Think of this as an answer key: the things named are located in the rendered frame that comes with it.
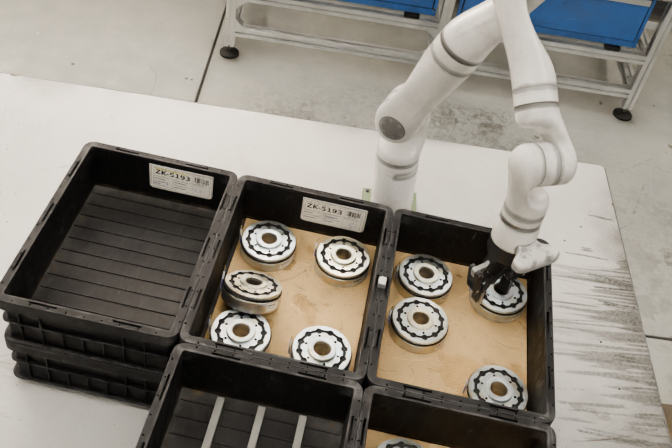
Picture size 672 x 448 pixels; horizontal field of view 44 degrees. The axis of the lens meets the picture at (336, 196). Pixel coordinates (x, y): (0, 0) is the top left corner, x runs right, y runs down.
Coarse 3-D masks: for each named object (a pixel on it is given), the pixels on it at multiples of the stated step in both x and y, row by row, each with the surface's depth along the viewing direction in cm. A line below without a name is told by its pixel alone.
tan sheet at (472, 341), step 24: (456, 264) 163; (456, 288) 159; (456, 312) 155; (384, 336) 149; (456, 336) 151; (480, 336) 152; (504, 336) 152; (384, 360) 145; (408, 360) 146; (432, 360) 146; (456, 360) 147; (480, 360) 148; (504, 360) 148; (432, 384) 143; (456, 384) 143
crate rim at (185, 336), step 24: (240, 192) 155; (312, 192) 158; (216, 240) 146; (384, 240) 153; (384, 264) 147; (192, 312) 134; (192, 336) 131; (288, 360) 130; (360, 360) 132; (360, 384) 131
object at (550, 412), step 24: (408, 216) 157; (432, 216) 158; (384, 312) 140; (552, 312) 145; (552, 336) 141; (552, 360) 137; (384, 384) 130; (408, 384) 130; (552, 384) 134; (480, 408) 129; (504, 408) 130; (552, 408) 131
